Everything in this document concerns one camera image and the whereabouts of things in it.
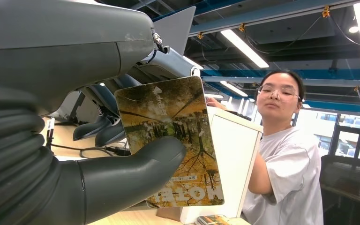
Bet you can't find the guest person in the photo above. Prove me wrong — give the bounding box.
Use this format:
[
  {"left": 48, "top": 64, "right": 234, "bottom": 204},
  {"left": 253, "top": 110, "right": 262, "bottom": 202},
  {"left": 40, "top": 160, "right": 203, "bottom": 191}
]
[{"left": 206, "top": 69, "right": 325, "bottom": 225}]

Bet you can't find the black desk cable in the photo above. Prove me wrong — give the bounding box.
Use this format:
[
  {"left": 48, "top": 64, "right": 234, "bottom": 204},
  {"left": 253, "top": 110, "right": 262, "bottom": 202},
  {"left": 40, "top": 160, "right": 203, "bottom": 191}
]
[{"left": 45, "top": 117, "right": 132, "bottom": 159}]

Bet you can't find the small brown cardboard box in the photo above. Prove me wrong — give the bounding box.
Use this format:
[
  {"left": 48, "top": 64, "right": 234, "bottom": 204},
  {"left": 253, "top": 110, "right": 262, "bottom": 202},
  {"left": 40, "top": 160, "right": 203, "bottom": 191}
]
[{"left": 157, "top": 207, "right": 182, "bottom": 222}]

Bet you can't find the white desk partition box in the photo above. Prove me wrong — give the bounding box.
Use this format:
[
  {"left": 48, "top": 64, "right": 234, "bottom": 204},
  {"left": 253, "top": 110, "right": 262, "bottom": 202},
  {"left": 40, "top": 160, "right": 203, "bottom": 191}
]
[{"left": 155, "top": 106, "right": 264, "bottom": 225}]

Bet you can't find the long ceiling light strip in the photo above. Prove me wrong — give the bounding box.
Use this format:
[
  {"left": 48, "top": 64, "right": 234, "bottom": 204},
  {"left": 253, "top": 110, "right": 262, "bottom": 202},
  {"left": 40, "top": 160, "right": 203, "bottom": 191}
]
[
  {"left": 219, "top": 80, "right": 249, "bottom": 98},
  {"left": 219, "top": 29, "right": 270, "bottom": 69}
]

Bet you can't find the black office chair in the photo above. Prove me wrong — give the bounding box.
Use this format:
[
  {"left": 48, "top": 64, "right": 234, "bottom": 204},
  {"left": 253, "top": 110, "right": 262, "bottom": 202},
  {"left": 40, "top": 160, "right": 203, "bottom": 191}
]
[{"left": 319, "top": 154, "right": 360, "bottom": 225}]

